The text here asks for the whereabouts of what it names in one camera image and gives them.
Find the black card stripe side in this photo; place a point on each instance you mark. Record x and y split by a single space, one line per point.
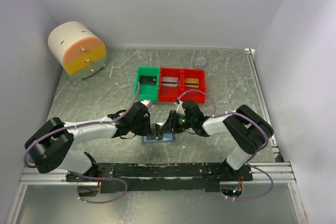
157 130

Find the green plastic bin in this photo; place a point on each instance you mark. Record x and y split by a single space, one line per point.
148 79

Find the blue card holder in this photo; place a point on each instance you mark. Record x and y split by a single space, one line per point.
165 138

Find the small clear plastic cup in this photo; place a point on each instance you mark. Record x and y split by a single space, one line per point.
200 62

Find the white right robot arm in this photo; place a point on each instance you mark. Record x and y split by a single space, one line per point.
250 131

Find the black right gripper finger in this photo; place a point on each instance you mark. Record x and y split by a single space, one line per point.
166 128
175 126

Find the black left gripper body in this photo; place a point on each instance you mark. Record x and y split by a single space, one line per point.
136 126

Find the red plastic bin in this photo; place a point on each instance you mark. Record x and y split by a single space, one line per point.
198 97
170 94

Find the black credit card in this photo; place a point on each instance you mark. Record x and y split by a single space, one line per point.
145 83

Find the gold credit card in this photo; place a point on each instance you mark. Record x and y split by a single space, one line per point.
191 82

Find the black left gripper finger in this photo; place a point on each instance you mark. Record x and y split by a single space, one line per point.
153 133
146 131

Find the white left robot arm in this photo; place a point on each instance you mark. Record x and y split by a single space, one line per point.
49 148

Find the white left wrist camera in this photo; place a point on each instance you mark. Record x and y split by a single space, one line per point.
147 103

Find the silver credit card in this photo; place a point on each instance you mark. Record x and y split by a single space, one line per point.
169 82

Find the round pastel drawer cabinet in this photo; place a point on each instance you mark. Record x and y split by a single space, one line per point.
79 51

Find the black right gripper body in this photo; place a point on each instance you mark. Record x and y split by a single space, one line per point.
185 122

